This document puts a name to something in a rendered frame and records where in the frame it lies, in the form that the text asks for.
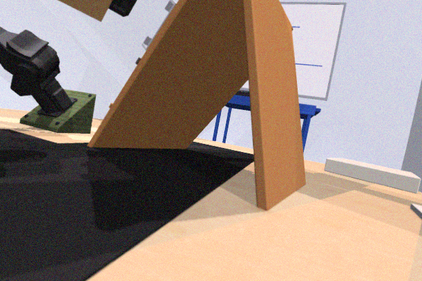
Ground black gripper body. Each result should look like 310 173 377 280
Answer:
108 0 137 17

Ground tan square tile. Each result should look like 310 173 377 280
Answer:
57 0 112 22

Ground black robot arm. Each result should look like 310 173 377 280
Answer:
0 27 77 117

